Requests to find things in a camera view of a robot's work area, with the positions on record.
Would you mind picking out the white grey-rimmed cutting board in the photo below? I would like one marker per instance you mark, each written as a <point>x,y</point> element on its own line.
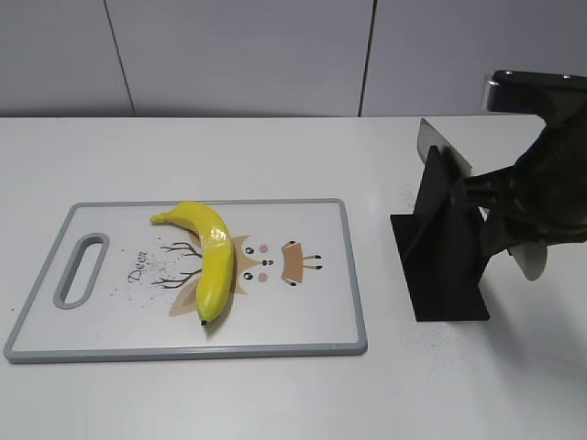
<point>115,287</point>

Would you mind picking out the yellow plastic banana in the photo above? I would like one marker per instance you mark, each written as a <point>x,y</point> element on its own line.
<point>218,255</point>

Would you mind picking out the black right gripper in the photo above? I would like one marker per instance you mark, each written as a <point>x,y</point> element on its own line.
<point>545,188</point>

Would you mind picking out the black knife stand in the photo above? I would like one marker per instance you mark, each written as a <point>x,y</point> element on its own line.
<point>439,246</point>

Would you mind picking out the white-handled kitchen knife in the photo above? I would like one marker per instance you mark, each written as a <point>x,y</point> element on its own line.
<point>530,257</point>

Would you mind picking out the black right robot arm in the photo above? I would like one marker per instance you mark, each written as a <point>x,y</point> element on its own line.
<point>499,101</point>

